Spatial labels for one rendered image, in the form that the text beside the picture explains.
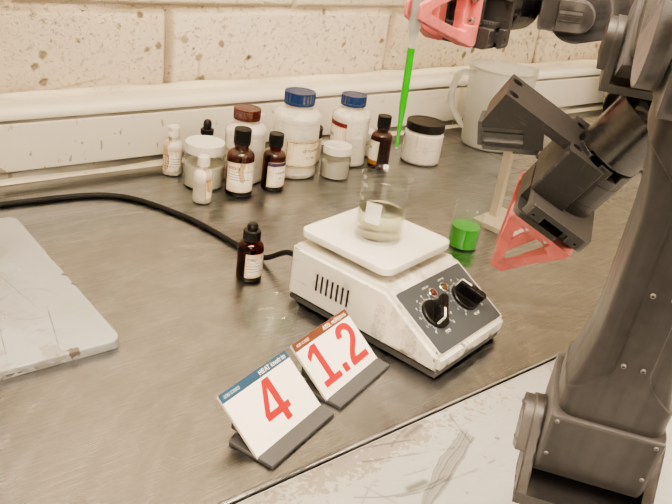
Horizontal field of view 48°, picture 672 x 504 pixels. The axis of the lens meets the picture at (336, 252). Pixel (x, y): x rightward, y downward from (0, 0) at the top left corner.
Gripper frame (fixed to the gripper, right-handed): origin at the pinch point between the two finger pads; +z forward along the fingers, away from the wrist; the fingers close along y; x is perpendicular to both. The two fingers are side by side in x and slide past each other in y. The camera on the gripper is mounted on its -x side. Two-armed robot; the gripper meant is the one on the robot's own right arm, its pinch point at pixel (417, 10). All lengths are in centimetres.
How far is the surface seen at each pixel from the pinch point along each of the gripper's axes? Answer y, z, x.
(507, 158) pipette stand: -4.7, -35.1, 22.7
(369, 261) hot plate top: 2.4, 5.5, 23.5
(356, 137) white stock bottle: -31, -34, 27
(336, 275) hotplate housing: -1.0, 6.2, 26.2
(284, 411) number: 7.1, 21.8, 30.7
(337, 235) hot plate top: -3.4, 3.7, 23.3
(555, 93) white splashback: -29, -103, 27
